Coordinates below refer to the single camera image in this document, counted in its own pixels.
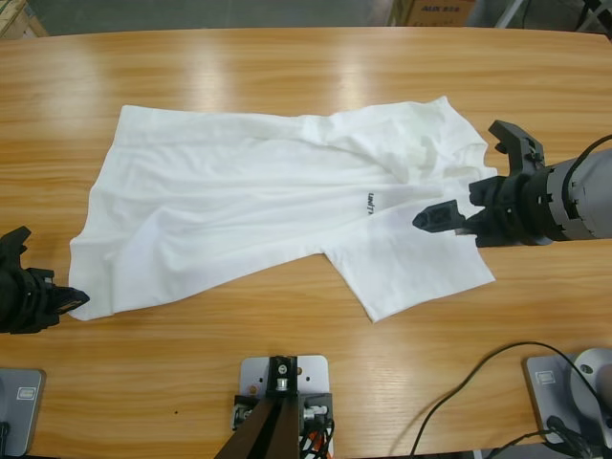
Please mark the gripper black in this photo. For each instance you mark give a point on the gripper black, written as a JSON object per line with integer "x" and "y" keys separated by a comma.
{"x": 521, "y": 201}
{"x": 26, "y": 301}

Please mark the white t-shirt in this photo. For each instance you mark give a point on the white t-shirt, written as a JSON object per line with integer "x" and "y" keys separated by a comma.
{"x": 239, "y": 201}

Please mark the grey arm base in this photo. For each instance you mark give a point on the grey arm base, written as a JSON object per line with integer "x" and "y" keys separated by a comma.
{"x": 550, "y": 401}
{"x": 24, "y": 421}

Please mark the cardboard box with AUX print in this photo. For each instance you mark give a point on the cardboard box with AUX print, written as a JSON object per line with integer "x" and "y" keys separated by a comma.
{"x": 440, "y": 12}

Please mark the wooden crate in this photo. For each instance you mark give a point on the wooden crate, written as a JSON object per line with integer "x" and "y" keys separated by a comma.
{"x": 19, "y": 16}

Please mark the black side bracket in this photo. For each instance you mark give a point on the black side bracket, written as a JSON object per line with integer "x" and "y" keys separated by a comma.
{"x": 244, "y": 406}
{"x": 322, "y": 401}

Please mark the grey metal frame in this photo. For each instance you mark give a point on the grey metal frame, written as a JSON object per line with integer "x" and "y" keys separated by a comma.
{"x": 509, "y": 14}

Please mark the black post clamp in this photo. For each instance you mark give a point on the black post clamp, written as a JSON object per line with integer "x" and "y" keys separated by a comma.
{"x": 289, "y": 387}

